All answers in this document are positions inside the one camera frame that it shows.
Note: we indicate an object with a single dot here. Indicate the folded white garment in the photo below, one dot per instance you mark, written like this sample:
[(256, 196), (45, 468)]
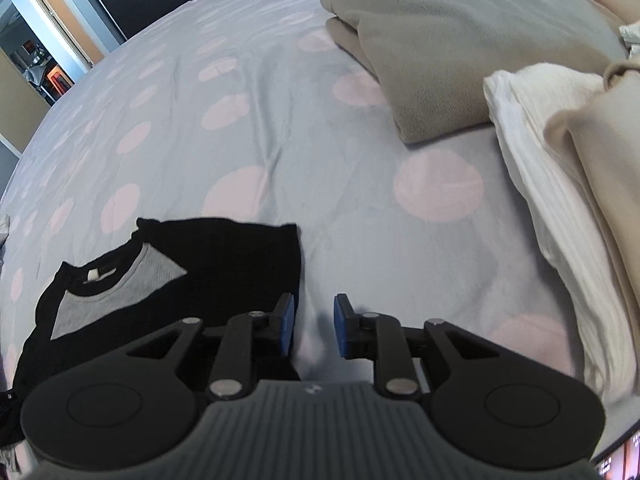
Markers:
[(550, 200)]

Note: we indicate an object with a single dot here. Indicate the folded taupe fleece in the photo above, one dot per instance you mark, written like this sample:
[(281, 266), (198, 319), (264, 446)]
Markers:
[(465, 45)]

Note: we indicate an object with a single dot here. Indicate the folded beige garment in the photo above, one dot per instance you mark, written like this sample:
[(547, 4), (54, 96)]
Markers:
[(605, 150)]

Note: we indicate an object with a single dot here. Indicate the wooden door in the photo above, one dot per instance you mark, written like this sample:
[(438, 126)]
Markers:
[(65, 15)]

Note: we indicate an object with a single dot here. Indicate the grey ribbed shirt black sleeves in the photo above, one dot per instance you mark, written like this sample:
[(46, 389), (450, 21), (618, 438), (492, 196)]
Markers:
[(225, 260)]

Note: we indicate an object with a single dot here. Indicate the orange stool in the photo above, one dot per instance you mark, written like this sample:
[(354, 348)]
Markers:
[(56, 79)]

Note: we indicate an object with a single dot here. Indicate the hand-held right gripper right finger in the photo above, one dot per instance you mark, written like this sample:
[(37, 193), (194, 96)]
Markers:
[(342, 325)]

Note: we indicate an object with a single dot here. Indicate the polka-dot bed cover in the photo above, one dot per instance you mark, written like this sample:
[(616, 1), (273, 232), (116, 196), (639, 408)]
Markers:
[(300, 135)]

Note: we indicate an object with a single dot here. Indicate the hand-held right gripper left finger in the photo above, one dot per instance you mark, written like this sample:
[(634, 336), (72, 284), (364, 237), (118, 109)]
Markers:
[(286, 325)]

